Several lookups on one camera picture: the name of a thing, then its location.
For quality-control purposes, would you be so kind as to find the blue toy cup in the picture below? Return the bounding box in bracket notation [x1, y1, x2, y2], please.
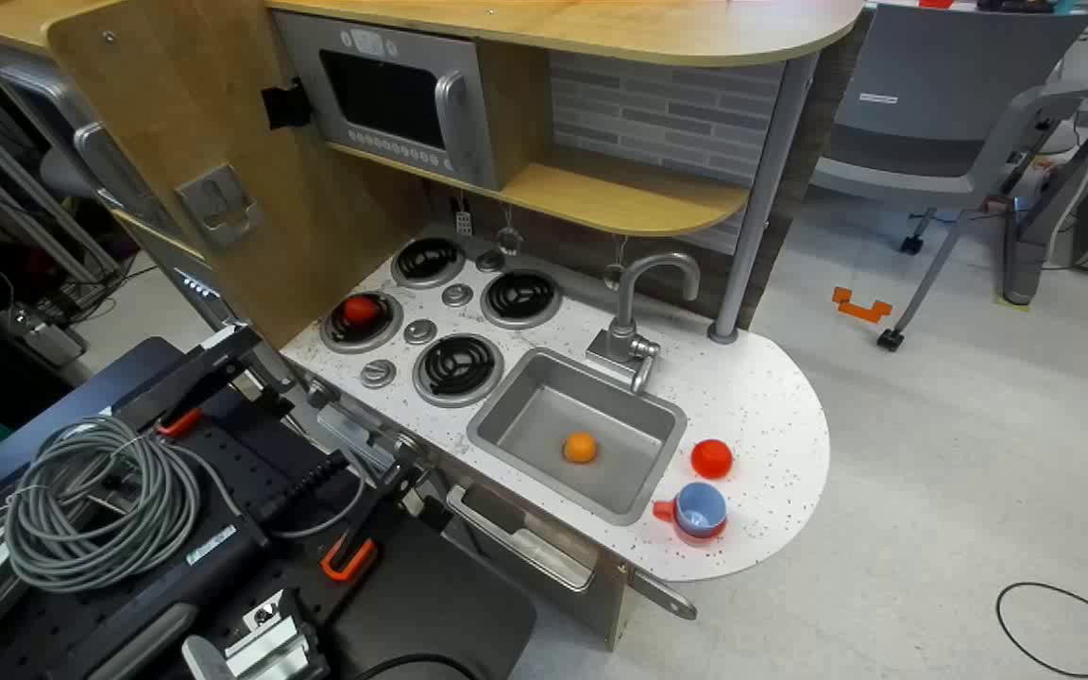
[672, 481, 733, 539]

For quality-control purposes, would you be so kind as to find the gray toy sink basin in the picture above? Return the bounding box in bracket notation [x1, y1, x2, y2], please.
[463, 349, 690, 529]

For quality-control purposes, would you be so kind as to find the black coil stove burner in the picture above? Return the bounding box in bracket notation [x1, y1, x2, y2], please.
[481, 265, 566, 334]
[389, 233, 469, 290]
[317, 287, 409, 355]
[412, 330, 506, 410]

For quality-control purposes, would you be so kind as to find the silver toy faucet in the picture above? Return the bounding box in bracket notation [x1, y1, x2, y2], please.
[583, 250, 706, 394]

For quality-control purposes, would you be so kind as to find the orange ball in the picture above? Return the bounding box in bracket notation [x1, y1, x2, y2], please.
[560, 427, 603, 468]

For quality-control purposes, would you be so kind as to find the red toy on burner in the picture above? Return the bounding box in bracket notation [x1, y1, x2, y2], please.
[341, 296, 384, 334]

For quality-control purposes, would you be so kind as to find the small red round toy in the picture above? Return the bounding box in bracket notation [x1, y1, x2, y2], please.
[686, 436, 735, 484]

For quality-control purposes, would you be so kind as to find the wooden toy kitchen unit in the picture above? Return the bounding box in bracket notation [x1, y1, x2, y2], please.
[0, 0, 870, 653]

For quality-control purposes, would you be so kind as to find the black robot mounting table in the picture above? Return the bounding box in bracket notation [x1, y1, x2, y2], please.
[0, 334, 540, 680]

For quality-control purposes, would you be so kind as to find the gray toy microwave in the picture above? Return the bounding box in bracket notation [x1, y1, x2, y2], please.
[272, 10, 501, 192]

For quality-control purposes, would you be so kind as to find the orange plastic floor piece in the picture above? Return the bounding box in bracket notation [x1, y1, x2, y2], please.
[826, 285, 896, 330]

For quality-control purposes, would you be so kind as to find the black box on panel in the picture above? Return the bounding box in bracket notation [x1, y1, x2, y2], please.
[258, 76, 317, 131]

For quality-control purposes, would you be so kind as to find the gray plastic side holder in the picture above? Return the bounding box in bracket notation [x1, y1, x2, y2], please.
[172, 164, 258, 252]

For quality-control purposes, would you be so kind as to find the gray office chair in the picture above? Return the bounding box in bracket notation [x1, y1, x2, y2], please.
[808, 3, 1088, 355]

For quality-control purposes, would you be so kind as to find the orange clamp handle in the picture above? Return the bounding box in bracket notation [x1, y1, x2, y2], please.
[317, 532, 384, 588]
[156, 405, 210, 441]

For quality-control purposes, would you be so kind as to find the silver metal clamp bracket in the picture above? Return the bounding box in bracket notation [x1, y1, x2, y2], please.
[177, 587, 331, 680]

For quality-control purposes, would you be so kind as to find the gray coiled cable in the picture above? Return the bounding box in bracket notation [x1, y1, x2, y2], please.
[0, 412, 202, 596]

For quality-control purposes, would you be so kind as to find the black floor cable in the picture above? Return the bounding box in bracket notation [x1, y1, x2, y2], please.
[991, 580, 1088, 680]

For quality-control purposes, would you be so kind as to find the gray metal equipment frame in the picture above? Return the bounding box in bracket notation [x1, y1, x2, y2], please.
[0, 17, 145, 381]

